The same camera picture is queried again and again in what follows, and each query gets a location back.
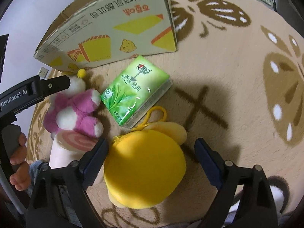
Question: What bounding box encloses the person's blue denim leg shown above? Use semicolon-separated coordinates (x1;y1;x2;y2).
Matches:
28;160;51;189

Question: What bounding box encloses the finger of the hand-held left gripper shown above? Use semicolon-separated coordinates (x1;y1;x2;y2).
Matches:
32;75;72;100

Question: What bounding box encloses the brown and white fuzzy slipper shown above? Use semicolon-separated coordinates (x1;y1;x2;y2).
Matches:
268;176;291;215

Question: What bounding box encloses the pink and white plush toy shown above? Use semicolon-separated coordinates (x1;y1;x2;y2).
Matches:
43;69;104;138

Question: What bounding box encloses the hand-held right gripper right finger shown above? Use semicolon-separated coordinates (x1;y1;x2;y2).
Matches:
195;138;282;228

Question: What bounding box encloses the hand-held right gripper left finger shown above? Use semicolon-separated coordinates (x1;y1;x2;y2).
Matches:
24;138;110;228

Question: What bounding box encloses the person's left hand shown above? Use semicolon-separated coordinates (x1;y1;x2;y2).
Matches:
9;133;32;192

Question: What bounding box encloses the yellow plush pouch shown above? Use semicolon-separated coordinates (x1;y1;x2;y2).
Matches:
103;106;188;209

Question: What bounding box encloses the grey cable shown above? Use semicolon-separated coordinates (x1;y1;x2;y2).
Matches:
0;169;26;215

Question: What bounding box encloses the green tissue pack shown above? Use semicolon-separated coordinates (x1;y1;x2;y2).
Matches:
100;55;172;129

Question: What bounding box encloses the beige patterned rug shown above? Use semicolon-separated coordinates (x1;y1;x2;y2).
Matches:
26;0;304;228

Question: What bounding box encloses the printed cardboard box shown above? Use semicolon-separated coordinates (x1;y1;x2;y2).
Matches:
33;0;178;73

